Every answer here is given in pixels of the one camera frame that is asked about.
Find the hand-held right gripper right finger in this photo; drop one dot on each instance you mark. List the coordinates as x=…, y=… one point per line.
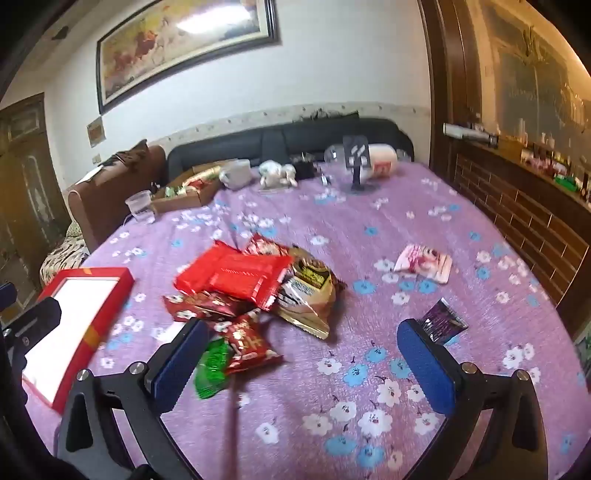
x=427, y=369

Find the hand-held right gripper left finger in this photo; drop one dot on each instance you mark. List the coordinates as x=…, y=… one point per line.
x=180, y=364

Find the red box with white inside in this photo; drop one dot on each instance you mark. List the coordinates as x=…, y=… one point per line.
x=69, y=323

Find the dark red flower snack packet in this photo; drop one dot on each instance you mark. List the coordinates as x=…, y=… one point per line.
x=265, y=244
x=247, y=344
x=198, y=307

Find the pink snack packet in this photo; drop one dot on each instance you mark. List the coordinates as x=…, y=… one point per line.
x=422, y=263

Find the large red snack packet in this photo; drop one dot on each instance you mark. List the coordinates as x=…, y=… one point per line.
x=249, y=279
x=201, y=272

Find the green snack packet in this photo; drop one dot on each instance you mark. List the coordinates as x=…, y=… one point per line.
x=212, y=369

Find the purple snack packet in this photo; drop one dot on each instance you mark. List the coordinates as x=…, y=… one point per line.
x=443, y=321

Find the patterned cushion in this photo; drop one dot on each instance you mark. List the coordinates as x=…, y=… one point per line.
x=60, y=258

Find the purple floral blanket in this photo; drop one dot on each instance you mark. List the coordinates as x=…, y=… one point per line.
x=351, y=258

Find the wooden cabinet with glass doors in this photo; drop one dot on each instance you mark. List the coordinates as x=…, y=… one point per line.
x=27, y=184

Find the gold snack bag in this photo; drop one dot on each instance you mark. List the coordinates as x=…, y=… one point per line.
x=309, y=277

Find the clear plastic cup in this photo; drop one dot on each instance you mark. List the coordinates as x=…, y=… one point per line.
x=140, y=207

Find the white paper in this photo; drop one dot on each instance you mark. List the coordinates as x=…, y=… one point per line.
x=92, y=174

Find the brown armchair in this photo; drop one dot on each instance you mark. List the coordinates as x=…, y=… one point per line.
x=115, y=184

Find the cardboard box of candies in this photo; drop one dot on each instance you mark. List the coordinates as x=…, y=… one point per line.
x=184, y=198

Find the wooden sideboard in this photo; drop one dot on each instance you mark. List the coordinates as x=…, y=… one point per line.
x=508, y=207

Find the dark cloth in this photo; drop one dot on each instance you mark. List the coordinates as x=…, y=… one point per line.
x=124, y=154

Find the white mug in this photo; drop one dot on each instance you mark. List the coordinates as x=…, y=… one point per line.
x=236, y=174

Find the white jar with red label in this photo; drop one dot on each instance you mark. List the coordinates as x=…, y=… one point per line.
x=383, y=159

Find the white plush toy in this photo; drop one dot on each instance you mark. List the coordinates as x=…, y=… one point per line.
x=277, y=173

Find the black phone stand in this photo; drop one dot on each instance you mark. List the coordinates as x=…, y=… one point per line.
x=355, y=154

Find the small black item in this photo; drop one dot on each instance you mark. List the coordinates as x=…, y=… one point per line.
x=302, y=170

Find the clear plastic bottle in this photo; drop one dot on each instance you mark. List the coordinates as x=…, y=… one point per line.
x=333, y=154

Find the row of small bottles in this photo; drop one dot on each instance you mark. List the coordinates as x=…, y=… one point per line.
x=554, y=161

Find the black sofa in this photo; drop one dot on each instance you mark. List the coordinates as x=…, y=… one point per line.
x=300, y=136

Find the framed painting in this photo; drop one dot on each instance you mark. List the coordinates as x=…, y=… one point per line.
x=184, y=46

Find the white wall socket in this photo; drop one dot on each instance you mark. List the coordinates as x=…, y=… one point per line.
x=97, y=159

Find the small wall picture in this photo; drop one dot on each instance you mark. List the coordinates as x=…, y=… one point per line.
x=96, y=131

